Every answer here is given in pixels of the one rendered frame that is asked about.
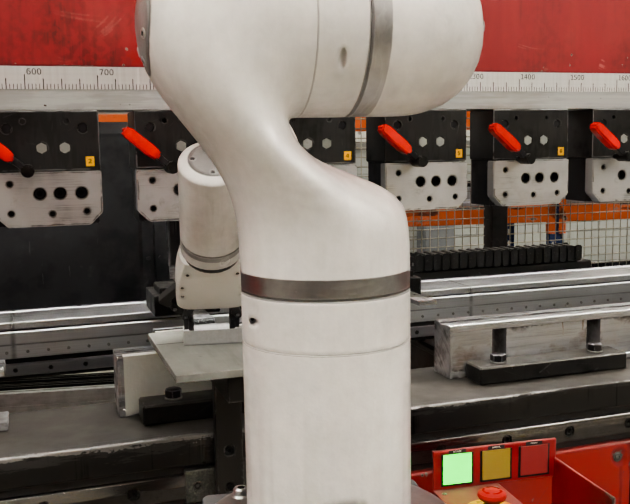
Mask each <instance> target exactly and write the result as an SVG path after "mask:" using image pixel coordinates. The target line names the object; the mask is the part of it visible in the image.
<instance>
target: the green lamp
mask: <svg viewBox="0 0 630 504"><path fill-rule="evenodd" d="M465 482H472V452H470V453H461V454H452V455H444V456H443V485H449V484H457V483H465Z"/></svg>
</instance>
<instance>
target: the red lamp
mask: <svg viewBox="0 0 630 504"><path fill-rule="evenodd" d="M547 472H548V444H541V445H532V446H523V447H521V457H520V476H523V475H531V474H539V473H547Z"/></svg>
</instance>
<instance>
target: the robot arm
mask: <svg viewBox="0 0 630 504"><path fill-rule="evenodd" d="M483 31H485V22H484V20H483V12H482V5H481V2H480V0H136V7H135V32H136V40H137V46H138V47H137V51H138V55H139V57H141V60H142V63H143V65H144V68H145V70H146V73H147V74H148V76H149V78H150V80H151V82H152V83H153V85H154V87H155V88H156V90H157V91H158V93H159V94H160V96H161V97H162V99H163V100H164V101H165V102H166V104H167V105H168V106H169V108H170V109H171V110H172V111H173V113H174V114H175V115H176V116H177V117H178V119H179V120H180V121H181V122H182V124H183V125H184V126H185V127H186V128H187V130H188V131H189V132H190V133H191V135H192V136H193V137H194V138H195V140H196V141H197V142H198V143H196V144H193V145H191V146H189V147H188V148H186V149H185V150H184V151H183V152H182V153H181V155H180V156H179V159H178V163H177V168H178V196H179V224H180V246H179V249H178V252H177V257H176V266H175V282H174V283H173V284H172V285H171V286H170V287H168V288H167V289H166V290H165V291H163V292H162V293H161V294H160V295H159V303H160V304H161V305H164V306H166V307H169V308H171V310H172V311H173V312H175V313H177V314H179V315H180V316H182V319H183V320H184V330H188V329H189V331H193V330H194V317H193V311H194V309H216V308H229V328H230V329H233V328H235V327H239V321H240V317H242V339H243V340H242V341H243V377H244V412H245V448H246V483H247V486H246V485H237V486H235V487H234V488H233V492H232V493H230V494H229V495H227V496H225V497H224V498H222V499H221V500H219V501H218V502H217V503H215V504H446V503H445V502H444V501H442V500H441V499H439V498H438V497H436V496H435V495H433V494H432V493H430V492H428V491H426V490H424V489H422V488H420V487H417V486H414V485H412V484H411V338H410V239H409V228H408V221H407V216H406V213H405V209H404V207H403V205H402V204H401V202H400V201H399V200H398V199H397V198H396V197H395V196H394V195H393V194H392V193H390V192H389V191H387V190H386V189H384V188H383V187H381V186H379V185H377V184H375V183H373V182H370V181H368V180H365V179H363V178H360V177H358V176H355V175H353V174H350V173H348V172H345V171H342V170H340V169H337V168H335V167H332V166H330V165H328V164H326V163H324V162H321V161H320V160H318V159H316V158H314V157H313V156H312V155H310V154H309V153H308V152H307V151H306V150H305V149H304V148H303V147H302V146H301V145H300V144H299V142H298V140H297V137H296V135H295V133H294V131H293V129H292V128H291V126H290V124H289V120H290V119H291V118H329V117H393V116H408V115H414V114H419V113H423V112H425V111H428V110H431V109H434V108H436V107H438V106H441V105H443V104H445V103H446V102H448V101H449V100H450V99H452V98H453V97H454V96H456V95H457V94H458V93H459V92H460V91H461V90H462V89H463V88H464V86H465V85H466V84H467V83H468V81H469V80H470V79H471V77H472V75H473V73H474V71H475V69H476V66H477V64H478V62H479V59H480V55H481V50H482V46H483ZM174 297H176V298H174Z"/></svg>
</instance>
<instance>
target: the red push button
mask: <svg viewBox="0 0 630 504"><path fill-rule="evenodd" d="M477 496H478V497H479V499H480V500H481V501H483V502H484V504H500V503H502V502H504V501H505V500H506V498H507V495H506V492H505V491H504V490H502V489H500V488H498V487H493V486H488V487H484V488H481V489H479V490H478V494H477Z"/></svg>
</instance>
